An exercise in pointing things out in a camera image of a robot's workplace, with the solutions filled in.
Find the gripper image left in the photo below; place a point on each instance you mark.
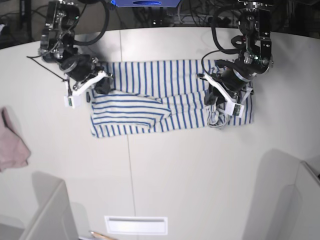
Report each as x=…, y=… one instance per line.
x=85, y=72

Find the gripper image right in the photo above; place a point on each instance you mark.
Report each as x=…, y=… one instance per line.
x=237, y=86

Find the blue white striped T-shirt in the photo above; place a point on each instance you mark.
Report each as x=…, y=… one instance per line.
x=157, y=97

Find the blue box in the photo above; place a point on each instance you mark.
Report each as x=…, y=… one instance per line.
x=145, y=3

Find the pink folded cloth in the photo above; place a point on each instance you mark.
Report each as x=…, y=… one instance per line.
x=14, y=153

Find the white rectangular table inset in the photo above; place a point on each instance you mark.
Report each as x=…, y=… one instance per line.
x=133, y=225

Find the wooden stick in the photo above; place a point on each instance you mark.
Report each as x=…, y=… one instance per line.
x=100, y=236

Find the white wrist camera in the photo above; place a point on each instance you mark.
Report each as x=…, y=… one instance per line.
x=237, y=110
x=72, y=101

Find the power strip with cables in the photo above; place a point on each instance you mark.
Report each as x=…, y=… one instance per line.
x=202, y=20

